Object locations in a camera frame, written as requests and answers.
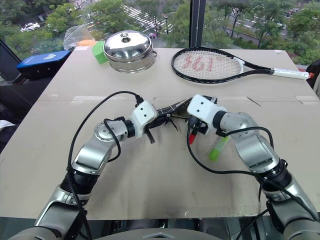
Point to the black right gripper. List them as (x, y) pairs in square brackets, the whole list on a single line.
[(198, 123)]

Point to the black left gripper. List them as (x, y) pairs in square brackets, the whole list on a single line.
[(149, 128)]

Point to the red marker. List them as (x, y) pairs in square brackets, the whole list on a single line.
[(192, 139)]

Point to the black grid pouch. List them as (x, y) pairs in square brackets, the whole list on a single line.
[(175, 107)]

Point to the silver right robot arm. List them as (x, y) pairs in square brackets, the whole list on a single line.
[(252, 147)]

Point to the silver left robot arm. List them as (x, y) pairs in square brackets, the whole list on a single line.
[(92, 152)]

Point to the green highlighter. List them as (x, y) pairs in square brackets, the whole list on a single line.
[(215, 153)]

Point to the steel pot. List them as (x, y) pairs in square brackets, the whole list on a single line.
[(132, 65)]

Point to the steel pot lid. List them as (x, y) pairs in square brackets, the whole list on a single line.
[(127, 45)]

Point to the black white tennis racket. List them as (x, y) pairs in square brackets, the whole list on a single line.
[(287, 73)]

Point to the dark window pillar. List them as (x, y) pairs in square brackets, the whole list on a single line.
[(197, 22)]

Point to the orange round object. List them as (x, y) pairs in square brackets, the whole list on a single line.
[(88, 43)]

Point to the clear plastic bag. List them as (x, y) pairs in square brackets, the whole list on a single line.
[(73, 35)]

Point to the blue flat box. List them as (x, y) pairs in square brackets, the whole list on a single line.
[(42, 62)]

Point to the white paper sheet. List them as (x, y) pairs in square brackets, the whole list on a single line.
[(5, 124)]

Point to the white car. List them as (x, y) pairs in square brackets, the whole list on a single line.
[(30, 26)]

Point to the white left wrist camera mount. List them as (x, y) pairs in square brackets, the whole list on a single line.
[(143, 117)]

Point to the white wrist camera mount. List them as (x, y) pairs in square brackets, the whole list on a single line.
[(143, 117), (203, 107)]

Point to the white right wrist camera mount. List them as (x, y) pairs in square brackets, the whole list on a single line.
[(203, 107)]

